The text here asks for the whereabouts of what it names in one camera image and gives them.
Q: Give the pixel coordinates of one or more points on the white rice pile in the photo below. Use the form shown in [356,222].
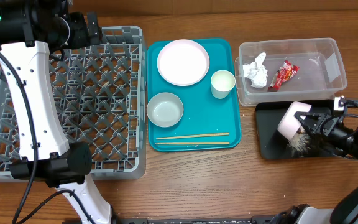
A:
[299,144]

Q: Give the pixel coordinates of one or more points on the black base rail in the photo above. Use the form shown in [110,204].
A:
[259,219]

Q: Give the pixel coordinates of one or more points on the white paper cup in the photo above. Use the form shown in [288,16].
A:
[222,82]

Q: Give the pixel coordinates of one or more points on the white tissue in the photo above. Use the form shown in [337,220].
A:
[256,72]

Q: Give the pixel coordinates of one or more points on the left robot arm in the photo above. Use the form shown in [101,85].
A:
[30,34]

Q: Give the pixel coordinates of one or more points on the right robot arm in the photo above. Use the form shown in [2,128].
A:
[346,211]

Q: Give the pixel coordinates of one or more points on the grey-white shallow bowl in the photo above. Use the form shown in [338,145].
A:
[165,110]

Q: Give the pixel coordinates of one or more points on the pink small bowl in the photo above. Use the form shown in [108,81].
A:
[289,125]

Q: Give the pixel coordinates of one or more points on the grey plastic dish rack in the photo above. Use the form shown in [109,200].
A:
[99,92]

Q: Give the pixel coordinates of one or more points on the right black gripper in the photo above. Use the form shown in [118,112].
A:
[317,121]

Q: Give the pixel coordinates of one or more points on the red snack wrapper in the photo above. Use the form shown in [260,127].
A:
[283,74]

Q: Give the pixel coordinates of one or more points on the teal plastic serving tray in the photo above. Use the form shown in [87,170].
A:
[203,113]

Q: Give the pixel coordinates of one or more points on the upper wooden chopstick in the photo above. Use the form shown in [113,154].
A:
[193,136]

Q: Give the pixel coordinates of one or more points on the clear plastic waste bin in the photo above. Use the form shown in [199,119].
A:
[321,73]

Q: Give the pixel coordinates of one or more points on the black rectangular tray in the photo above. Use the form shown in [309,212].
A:
[273,145]

